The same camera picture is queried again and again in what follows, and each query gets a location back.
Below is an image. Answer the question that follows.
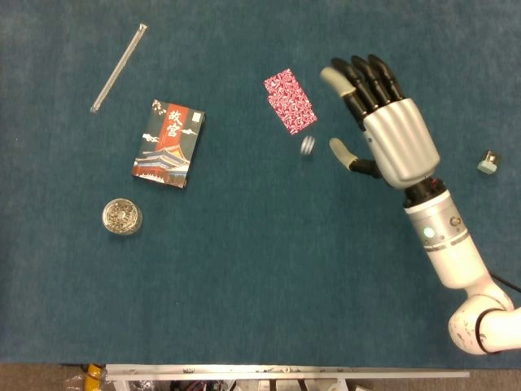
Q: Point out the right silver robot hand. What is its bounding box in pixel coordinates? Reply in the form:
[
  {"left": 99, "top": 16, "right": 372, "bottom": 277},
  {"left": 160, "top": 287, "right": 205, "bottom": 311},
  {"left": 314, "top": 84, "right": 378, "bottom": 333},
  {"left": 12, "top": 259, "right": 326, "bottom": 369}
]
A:
[{"left": 319, "top": 53, "right": 442, "bottom": 191}]

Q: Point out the red patterned card deck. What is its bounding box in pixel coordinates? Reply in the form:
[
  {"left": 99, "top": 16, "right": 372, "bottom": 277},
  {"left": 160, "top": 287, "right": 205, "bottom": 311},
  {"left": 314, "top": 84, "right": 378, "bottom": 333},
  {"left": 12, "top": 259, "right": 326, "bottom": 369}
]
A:
[{"left": 263, "top": 68, "right": 318, "bottom": 137}]

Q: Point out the teal felt table cloth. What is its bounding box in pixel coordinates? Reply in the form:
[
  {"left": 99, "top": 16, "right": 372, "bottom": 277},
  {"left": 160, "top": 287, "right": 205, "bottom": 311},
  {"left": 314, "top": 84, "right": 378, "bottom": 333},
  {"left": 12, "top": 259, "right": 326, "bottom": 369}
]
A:
[{"left": 0, "top": 0, "right": 521, "bottom": 365}]

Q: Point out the dark palace print card box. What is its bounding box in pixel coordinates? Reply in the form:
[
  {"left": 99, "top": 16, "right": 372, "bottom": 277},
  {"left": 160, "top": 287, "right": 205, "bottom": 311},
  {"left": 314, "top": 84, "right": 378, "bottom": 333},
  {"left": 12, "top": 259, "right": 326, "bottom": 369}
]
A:
[{"left": 130, "top": 99, "right": 207, "bottom": 190}]

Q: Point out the round clear jar of clips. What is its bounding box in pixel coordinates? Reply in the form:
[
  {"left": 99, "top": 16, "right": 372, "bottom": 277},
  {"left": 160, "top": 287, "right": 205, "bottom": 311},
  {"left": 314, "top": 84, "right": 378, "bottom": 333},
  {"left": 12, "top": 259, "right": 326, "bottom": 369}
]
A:
[{"left": 101, "top": 197, "right": 144, "bottom": 236}]

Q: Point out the yellow object under table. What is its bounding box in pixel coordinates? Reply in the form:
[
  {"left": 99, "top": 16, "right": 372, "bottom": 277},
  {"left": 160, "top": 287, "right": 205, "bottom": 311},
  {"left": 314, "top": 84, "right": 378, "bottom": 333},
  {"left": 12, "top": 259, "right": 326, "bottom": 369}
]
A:
[{"left": 82, "top": 363, "right": 103, "bottom": 391}]

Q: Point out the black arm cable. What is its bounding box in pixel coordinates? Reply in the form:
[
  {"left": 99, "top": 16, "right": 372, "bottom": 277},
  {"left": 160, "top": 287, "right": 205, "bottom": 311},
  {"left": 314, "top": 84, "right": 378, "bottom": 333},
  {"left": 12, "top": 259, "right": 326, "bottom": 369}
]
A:
[{"left": 489, "top": 271, "right": 521, "bottom": 293}]

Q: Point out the white metal frame rail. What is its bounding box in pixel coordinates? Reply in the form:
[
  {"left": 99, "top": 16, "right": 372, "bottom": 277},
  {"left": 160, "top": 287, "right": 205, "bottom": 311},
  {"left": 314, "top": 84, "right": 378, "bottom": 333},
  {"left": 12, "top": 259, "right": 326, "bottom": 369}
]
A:
[{"left": 104, "top": 363, "right": 471, "bottom": 382}]

